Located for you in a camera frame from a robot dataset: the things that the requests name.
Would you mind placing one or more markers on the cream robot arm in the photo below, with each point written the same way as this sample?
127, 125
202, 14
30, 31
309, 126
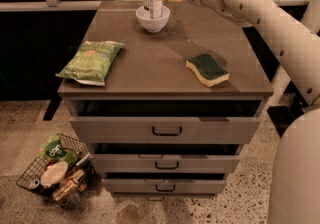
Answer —
295, 187

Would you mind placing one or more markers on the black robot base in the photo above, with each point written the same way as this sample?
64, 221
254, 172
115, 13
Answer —
283, 116

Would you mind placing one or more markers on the white ceramic bowl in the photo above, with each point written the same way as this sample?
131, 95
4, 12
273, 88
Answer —
152, 25

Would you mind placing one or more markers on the white bowl in basket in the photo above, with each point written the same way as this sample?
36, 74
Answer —
54, 174

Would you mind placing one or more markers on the brown bottle in basket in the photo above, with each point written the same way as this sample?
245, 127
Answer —
68, 186

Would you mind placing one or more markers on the green yellow sponge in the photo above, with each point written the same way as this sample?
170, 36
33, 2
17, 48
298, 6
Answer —
207, 70

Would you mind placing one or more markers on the grey drawer cabinet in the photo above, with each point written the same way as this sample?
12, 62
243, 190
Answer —
149, 78

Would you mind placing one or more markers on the green chip bag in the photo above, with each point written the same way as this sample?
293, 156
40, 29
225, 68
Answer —
92, 62

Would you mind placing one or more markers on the top grey drawer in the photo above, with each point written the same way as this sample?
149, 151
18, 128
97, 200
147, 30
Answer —
165, 130

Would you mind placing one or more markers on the grey drawer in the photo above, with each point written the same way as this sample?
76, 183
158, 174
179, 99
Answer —
160, 158
165, 130
164, 183

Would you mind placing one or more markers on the middle grey drawer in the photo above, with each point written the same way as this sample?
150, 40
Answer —
160, 158

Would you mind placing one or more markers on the green snack bag in basket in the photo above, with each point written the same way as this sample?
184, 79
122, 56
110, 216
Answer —
53, 149

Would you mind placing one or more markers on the bottom grey drawer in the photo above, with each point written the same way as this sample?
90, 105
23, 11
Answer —
164, 183

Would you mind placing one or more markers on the soda can in basket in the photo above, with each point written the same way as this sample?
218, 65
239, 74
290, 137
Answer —
34, 185

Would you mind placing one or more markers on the black wire basket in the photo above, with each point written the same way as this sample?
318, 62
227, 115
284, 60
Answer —
39, 166

